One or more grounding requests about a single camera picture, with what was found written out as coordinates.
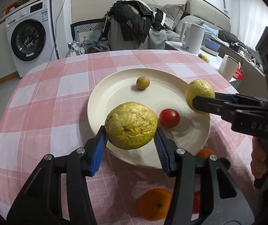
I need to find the red cherry tomato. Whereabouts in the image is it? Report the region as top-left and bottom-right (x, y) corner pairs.
(192, 191), (200, 214)
(159, 109), (180, 128)

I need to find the yellow lemon fruit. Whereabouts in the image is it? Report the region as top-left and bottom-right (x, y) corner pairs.
(185, 79), (215, 114)

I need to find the large orange mandarin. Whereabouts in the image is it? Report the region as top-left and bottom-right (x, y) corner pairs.
(137, 188), (172, 221)

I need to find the green wrinkled round fruit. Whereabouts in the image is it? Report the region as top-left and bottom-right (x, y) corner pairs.
(104, 102), (158, 150)

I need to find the right hand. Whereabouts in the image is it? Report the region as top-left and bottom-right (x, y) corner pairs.
(250, 137), (268, 179)

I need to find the red box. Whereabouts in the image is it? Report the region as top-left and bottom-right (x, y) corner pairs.
(233, 68), (244, 82)

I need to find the white cup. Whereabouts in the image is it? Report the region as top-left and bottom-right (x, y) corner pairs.
(218, 54), (239, 81)

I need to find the cream round plate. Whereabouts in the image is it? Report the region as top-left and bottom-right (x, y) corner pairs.
(87, 67), (211, 169)

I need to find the smaller orange mandarin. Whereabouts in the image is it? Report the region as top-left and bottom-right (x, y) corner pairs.
(197, 148), (215, 158)

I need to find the yellow fruit on side table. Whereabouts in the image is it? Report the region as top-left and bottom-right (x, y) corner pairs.
(198, 53), (210, 63)

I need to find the red cherry tomato on plate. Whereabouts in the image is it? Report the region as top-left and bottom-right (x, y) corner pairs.
(159, 109), (180, 128)

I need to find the blue bowl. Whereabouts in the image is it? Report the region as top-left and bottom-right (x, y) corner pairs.
(205, 38), (220, 52)

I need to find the white electric kettle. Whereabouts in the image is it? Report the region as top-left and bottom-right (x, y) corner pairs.
(180, 22), (205, 54)

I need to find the grey sofa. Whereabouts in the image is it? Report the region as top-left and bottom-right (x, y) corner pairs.
(144, 0), (230, 32)

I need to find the small brown longan on plate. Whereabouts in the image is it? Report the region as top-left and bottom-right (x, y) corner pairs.
(136, 76), (150, 90)

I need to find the pink checkered tablecloth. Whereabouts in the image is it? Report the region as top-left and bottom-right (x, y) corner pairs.
(0, 49), (257, 225)

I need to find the grey pillow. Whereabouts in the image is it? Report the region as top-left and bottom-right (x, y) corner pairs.
(161, 4), (185, 30)

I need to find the pile of dark clothes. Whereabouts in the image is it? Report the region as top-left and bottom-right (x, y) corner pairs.
(105, 0), (166, 46)

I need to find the black patterned chair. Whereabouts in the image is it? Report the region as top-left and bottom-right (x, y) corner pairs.
(70, 18), (106, 42)

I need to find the white washing machine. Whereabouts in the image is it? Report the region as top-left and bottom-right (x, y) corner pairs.
(5, 0), (59, 78)

